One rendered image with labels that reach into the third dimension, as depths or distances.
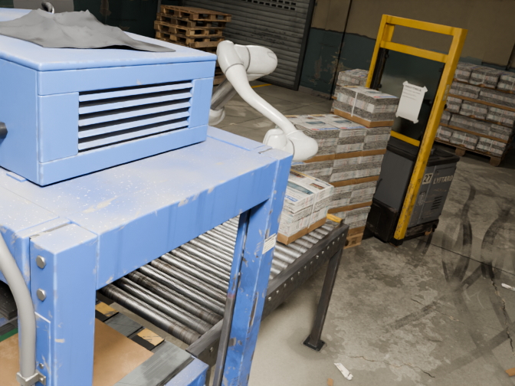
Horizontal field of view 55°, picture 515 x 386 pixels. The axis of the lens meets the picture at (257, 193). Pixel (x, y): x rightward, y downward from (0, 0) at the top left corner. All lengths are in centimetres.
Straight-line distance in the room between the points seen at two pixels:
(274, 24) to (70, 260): 1033
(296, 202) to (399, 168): 234
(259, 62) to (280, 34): 838
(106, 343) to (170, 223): 89
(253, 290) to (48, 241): 69
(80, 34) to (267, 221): 58
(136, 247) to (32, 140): 24
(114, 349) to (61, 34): 101
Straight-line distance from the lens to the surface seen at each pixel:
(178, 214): 86
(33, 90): 83
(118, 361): 163
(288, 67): 1075
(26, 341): 78
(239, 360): 143
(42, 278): 73
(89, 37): 101
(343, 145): 366
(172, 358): 164
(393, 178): 455
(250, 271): 126
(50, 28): 102
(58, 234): 73
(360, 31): 1018
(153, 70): 98
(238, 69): 237
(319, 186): 250
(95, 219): 77
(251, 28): 1120
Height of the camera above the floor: 190
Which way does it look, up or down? 23 degrees down
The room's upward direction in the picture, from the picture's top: 10 degrees clockwise
